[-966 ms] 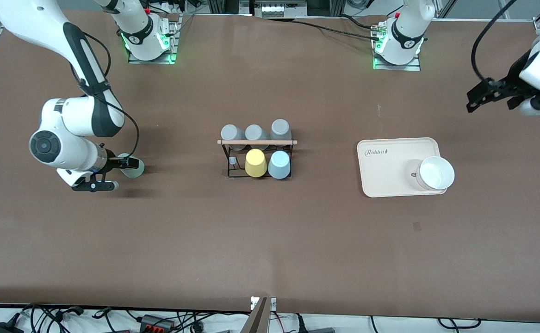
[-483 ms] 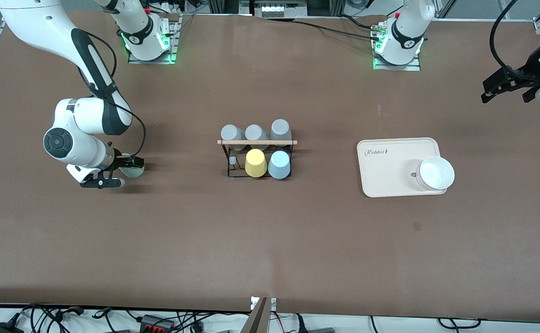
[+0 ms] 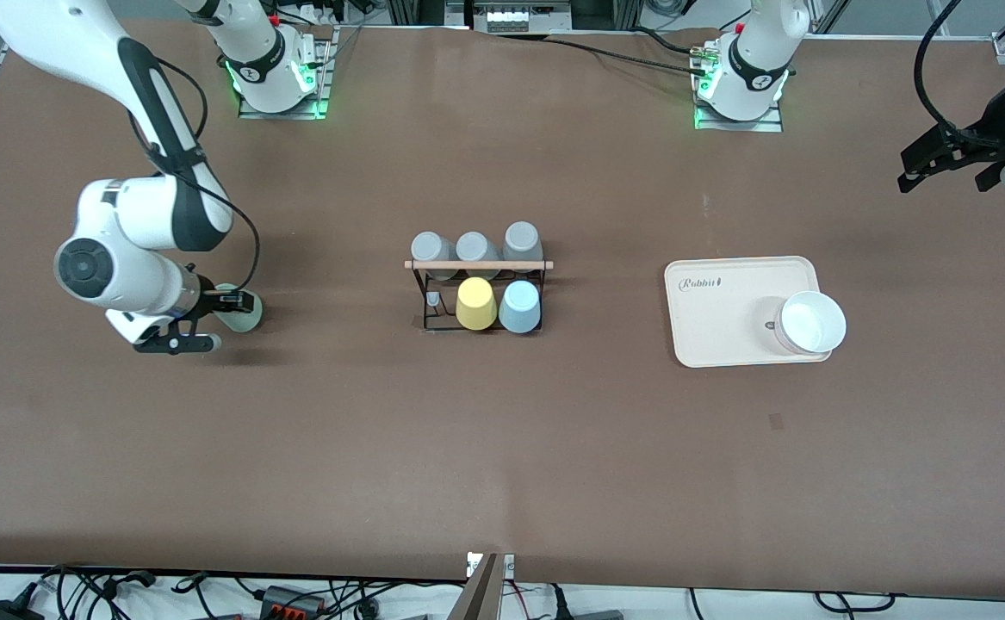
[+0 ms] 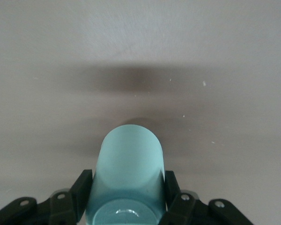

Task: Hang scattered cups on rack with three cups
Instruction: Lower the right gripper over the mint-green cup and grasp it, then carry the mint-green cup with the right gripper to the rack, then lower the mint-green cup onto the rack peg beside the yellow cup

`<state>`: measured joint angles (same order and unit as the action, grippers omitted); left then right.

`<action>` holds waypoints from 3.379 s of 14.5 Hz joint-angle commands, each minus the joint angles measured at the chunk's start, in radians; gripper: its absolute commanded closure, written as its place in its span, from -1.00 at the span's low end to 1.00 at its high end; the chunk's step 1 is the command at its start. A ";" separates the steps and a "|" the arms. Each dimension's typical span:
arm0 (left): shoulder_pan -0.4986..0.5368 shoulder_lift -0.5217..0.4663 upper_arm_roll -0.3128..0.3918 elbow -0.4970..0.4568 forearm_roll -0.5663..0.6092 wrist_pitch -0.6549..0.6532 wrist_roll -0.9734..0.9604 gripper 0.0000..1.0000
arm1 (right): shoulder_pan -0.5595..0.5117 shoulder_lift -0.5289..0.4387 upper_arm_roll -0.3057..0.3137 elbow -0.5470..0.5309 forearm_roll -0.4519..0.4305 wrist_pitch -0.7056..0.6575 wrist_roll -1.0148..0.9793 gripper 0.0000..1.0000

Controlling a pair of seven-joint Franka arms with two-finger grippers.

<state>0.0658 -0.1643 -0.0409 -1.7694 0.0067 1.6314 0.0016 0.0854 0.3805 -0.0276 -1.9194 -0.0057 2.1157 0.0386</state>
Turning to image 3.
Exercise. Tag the pale green cup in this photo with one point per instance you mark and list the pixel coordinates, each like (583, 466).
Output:
(244, 321)

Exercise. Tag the white bowl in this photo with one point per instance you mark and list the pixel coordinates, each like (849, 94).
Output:
(812, 323)

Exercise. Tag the black power adapter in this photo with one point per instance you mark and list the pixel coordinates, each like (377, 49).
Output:
(7, 611)

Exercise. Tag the white terminal block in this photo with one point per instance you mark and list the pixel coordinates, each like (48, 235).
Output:
(515, 19)

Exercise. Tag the light blue cup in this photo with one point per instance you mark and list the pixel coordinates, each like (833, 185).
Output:
(519, 308)

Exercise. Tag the yellow cup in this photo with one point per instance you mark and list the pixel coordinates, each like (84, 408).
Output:
(476, 306)

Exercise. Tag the grey cup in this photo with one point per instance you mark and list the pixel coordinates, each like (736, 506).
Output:
(430, 247)
(521, 238)
(473, 245)

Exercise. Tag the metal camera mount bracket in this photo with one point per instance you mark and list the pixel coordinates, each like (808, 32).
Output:
(485, 590)

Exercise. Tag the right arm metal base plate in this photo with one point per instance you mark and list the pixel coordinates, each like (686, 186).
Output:
(321, 77)

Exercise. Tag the black power strip red switches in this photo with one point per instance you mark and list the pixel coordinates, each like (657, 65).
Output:
(291, 601)

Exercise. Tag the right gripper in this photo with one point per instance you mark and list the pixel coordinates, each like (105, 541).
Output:
(201, 300)

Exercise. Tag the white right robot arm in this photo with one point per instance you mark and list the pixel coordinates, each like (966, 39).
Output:
(123, 250)

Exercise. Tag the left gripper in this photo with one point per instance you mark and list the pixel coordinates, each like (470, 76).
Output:
(977, 140)

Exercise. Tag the beige tray with Rabbit print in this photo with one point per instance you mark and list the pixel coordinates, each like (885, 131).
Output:
(726, 319)

